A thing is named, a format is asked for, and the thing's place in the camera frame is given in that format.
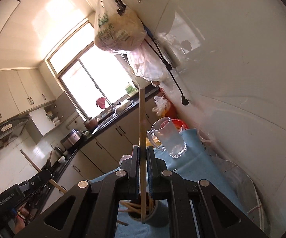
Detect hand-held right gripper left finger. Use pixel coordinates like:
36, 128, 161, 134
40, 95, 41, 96
14, 145, 141, 238

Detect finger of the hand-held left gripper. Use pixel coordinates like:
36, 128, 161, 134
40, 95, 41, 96
19, 169, 52, 194

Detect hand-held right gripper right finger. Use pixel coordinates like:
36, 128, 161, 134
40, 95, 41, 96
146, 146, 268, 238

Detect dark grey utensil holder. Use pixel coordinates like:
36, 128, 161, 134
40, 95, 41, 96
128, 198, 170, 228

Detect clear glass mug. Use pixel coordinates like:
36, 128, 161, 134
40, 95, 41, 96
147, 117, 187, 158

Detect beige lower kitchen cabinets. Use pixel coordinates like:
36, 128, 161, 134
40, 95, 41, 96
43, 93, 163, 214

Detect beige kitchen cabinets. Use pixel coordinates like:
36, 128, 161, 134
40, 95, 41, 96
0, 68, 57, 127
43, 93, 163, 214

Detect blue towel cloth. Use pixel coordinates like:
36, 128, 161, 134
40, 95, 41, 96
89, 128, 247, 238

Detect red plastic basin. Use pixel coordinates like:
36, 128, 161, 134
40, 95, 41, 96
170, 118, 190, 132

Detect steel rice cooker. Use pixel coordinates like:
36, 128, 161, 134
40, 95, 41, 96
60, 129, 83, 150

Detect steel kitchen sink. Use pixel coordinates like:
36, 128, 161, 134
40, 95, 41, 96
96, 100, 135, 127

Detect range hood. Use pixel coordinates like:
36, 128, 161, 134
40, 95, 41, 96
0, 116, 32, 158

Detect clear crinkled plastic bag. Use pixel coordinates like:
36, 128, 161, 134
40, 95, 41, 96
153, 96, 171, 116

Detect brown cooking pot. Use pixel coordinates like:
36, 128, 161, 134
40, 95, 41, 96
84, 116, 99, 131

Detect open shelf with dishes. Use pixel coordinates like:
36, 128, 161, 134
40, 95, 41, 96
44, 103, 62, 127

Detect black kitchen countertop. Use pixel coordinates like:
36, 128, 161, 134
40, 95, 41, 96
49, 87, 159, 176

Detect red cloth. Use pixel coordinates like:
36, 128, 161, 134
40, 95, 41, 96
95, 97, 107, 109

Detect green bottle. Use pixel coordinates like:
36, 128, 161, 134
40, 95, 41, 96
125, 82, 137, 95

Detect beige upper kitchen cabinets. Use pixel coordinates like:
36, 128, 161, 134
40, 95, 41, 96
0, 68, 57, 127

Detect kitchen window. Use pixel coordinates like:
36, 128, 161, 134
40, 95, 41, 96
44, 20, 143, 122

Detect translucent white plastic bag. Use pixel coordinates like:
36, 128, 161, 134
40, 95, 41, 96
128, 47, 171, 81

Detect plastic bag with beige contents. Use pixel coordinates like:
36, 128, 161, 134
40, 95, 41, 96
94, 0, 146, 52

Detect black power cable with plug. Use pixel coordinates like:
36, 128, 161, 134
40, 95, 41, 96
143, 27, 191, 106

